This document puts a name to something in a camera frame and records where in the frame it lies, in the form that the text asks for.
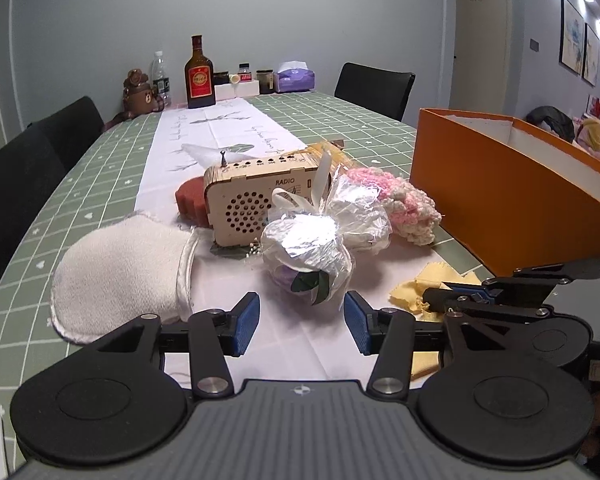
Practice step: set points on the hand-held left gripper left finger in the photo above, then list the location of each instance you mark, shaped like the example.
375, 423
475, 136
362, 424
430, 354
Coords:
245, 322

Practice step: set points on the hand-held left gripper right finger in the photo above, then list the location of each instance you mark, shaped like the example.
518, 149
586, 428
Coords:
357, 322

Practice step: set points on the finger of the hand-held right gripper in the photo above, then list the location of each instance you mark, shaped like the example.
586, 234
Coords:
455, 302
570, 270

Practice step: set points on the yellow cloth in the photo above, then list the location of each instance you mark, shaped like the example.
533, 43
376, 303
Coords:
430, 277

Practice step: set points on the cellophane flower bouquet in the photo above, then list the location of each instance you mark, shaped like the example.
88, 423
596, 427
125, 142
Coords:
305, 245

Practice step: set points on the orange cardboard box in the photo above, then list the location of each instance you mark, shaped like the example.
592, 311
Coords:
510, 195

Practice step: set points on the pink crochet piece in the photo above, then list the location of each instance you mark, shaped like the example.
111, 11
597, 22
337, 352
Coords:
405, 200

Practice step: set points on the white terry mitt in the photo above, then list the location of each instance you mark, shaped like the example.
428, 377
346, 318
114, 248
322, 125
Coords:
120, 280

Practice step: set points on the wooden radio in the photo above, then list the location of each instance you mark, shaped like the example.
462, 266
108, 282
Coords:
240, 205

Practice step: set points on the dark red sponge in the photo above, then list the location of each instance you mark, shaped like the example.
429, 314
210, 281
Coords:
192, 200

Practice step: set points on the dark cloth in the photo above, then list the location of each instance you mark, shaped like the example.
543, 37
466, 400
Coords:
550, 120

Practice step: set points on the yellow snack packet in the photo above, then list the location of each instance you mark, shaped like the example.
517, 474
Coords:
325, 152

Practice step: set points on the white printed table runner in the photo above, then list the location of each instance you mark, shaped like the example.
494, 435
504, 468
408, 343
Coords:
215, 125

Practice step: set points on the black chair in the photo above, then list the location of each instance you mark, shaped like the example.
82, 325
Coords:
70, 125
375, 90
15, 200

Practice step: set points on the white flat box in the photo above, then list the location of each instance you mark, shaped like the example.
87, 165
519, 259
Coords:
230, 91

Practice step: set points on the tall dark glass jar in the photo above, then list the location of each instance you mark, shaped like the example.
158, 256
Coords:
265, 81

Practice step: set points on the cream door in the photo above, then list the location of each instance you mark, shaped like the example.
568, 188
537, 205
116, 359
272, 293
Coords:
482, 40

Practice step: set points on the amber liquor bottle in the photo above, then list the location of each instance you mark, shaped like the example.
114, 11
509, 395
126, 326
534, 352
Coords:
199, 80

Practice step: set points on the small red label bottle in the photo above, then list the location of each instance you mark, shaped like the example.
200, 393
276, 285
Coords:
245, 74

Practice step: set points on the purple tissue box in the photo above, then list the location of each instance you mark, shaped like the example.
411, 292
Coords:
295, 79

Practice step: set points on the brown bear toy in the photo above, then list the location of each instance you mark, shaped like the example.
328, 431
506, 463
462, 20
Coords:
140, 95

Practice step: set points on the clear water bottle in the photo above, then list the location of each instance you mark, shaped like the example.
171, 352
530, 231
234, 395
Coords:
161, 80

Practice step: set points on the small framed wall picture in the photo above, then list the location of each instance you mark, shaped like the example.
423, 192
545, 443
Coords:
591, 55

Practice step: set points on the wall switch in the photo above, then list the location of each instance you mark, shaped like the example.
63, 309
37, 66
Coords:
534, 45

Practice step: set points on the large framed wall picture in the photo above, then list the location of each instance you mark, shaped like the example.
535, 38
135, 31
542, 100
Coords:
572, 35

